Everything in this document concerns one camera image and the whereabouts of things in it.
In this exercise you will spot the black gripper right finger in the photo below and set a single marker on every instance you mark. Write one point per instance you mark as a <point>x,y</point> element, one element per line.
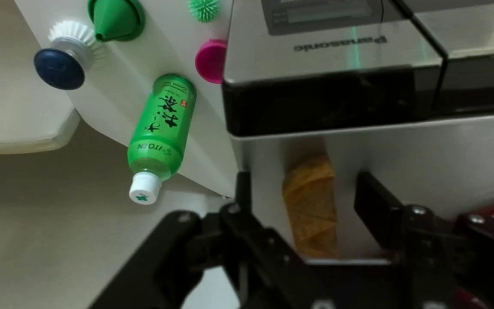
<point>373,200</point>

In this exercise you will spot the green spiky ball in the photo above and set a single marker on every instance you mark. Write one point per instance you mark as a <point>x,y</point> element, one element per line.
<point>204,9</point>

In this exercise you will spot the pink round object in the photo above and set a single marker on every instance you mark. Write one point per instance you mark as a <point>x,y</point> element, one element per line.
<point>210,62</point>

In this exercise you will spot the stainless black Panasonic microwave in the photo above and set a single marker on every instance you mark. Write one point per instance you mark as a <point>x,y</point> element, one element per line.
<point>326,86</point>

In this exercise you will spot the green tea bottle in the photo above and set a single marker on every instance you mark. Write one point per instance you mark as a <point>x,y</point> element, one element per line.
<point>162,126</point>

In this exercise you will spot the green plastic funnel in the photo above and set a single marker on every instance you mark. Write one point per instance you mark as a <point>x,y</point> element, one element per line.
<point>119,18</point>

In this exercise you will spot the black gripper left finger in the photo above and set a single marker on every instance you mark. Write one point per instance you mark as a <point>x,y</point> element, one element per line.
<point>244,189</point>

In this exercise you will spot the brown bread-like object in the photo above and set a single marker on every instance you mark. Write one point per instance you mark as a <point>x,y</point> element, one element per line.
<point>309,206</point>

